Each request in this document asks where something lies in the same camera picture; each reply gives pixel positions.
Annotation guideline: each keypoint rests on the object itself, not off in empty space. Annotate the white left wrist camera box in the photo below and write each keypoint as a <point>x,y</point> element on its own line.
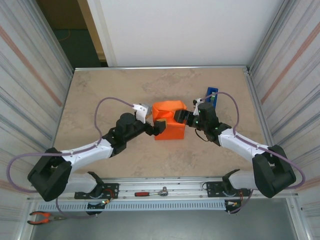
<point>141,111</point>

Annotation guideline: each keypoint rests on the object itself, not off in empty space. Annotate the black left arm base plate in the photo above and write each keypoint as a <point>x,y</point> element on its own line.
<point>112,187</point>

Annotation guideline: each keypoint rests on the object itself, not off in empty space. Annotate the orange wrapping paper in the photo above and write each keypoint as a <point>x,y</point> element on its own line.
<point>172,132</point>

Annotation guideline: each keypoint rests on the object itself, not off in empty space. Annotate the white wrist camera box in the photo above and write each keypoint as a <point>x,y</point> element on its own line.
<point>141,111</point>
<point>197,106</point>

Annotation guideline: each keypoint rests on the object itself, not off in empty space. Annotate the blue tape dispenser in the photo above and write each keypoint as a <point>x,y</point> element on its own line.
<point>211,89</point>

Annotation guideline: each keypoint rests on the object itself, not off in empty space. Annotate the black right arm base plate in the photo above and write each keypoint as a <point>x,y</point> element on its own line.
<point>215,187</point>

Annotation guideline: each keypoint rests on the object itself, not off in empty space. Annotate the white door frame post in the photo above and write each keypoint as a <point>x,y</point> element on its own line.
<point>102,32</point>

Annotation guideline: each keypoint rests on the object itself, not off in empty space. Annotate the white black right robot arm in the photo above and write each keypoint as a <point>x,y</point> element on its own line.
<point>275,172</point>

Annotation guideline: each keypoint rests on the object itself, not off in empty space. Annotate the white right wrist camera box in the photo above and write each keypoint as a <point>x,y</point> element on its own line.
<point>197,106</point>

